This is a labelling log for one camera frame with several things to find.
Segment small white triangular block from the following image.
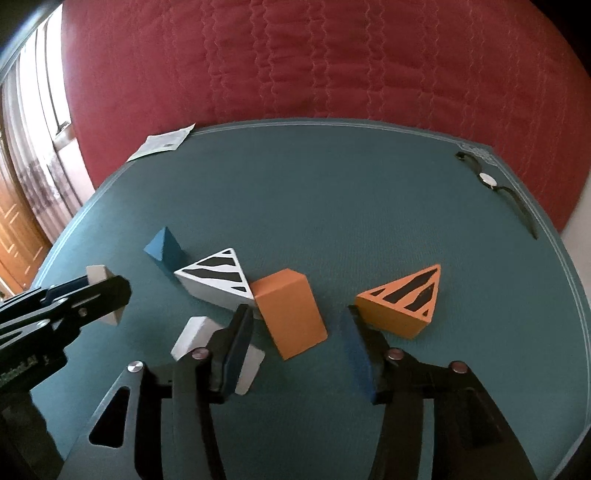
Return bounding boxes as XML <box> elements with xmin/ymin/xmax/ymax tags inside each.
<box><xmin>86</xmin><ymin>265</ymin><xmax>125</xmax><ymax>326</ymax></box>

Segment white striped prism block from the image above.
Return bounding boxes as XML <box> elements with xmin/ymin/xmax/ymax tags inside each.
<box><xmin>170</xmin><ymin>316</ymin><xmax>266</xmax><ymax>396</ymax></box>

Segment orange black striped triangle block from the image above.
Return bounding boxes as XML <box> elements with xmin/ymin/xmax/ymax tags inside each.
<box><xmin>355</xmin><ymin>264</ymin><xmax>441</xmax><ymax>339</ymax></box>

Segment orange rectangular block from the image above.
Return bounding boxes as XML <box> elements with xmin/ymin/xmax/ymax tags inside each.
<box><xmin>250</xmin><ymin>269</ymin><xmax>328</xmax><ymax>360</ymax></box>

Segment patterned curtain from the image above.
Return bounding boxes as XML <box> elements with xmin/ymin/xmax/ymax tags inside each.
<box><xmin>1</xmin><ymin>47</ymin><xmax>95</xmax><ymax>243</ymax></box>

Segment blue triangular block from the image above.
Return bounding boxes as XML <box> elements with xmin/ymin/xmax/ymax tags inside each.
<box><xmin>143</xmin><ymin>226</ymin><xmax>187</xmax><ymax>276</ymax></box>

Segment white black striped triangle block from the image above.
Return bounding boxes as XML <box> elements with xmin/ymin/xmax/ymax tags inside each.
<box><xmin>174</xmin><ymin>248</ymin><xmax>256</xmax><ymax>310</ymax></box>

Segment white paper leaflet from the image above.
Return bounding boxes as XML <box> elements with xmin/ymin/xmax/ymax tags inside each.
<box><xmin>127</xmin><ymin>124</ymin><xmax>194</xmax><ymax>162</ymax></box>

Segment green table mat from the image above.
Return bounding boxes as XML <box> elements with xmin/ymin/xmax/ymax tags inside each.
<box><xmin>33</xmin><ymin>121</ymin><xmax>590</xmax><ymax>479</ymax></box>

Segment black wristwatch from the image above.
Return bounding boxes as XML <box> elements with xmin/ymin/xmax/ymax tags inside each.
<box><xmin>455</xmin><ymin>151</ymin><xmax>539</xmax><ymax>239</ymax></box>

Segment red quilted bedspread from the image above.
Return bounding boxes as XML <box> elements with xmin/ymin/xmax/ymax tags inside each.
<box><xmin>62</xmin><ymin>0</ymin><xmax>590</xmax><ymax>229</ymax></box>

